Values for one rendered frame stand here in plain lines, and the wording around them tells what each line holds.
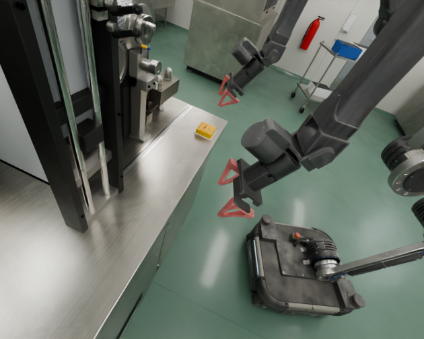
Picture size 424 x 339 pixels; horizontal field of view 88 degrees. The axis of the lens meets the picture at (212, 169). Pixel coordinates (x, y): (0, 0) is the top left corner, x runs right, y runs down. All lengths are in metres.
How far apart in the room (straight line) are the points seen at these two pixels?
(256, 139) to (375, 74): 0.19
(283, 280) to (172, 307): 0.66
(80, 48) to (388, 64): 0.45
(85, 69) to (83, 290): 0.44
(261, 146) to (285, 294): 1.17
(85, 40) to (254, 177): 0.37
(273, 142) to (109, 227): 0.46
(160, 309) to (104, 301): 0.93
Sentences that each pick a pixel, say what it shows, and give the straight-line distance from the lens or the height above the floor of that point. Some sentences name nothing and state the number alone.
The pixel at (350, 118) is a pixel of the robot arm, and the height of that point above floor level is 1.33.
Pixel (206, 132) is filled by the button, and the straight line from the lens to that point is 0.93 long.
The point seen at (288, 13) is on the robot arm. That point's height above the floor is 1.38.
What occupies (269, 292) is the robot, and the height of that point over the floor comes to 0.24.
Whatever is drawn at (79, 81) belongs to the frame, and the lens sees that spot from 0.46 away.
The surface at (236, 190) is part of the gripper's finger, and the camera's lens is 0.46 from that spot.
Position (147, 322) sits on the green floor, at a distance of 1.48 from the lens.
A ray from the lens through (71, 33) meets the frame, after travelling 0.43.
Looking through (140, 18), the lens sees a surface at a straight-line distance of 0.72.
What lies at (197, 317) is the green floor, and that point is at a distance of 1.52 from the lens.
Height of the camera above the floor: 1.46
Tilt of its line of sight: 44 degrees down
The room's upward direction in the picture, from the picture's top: 21 degrees clockwise
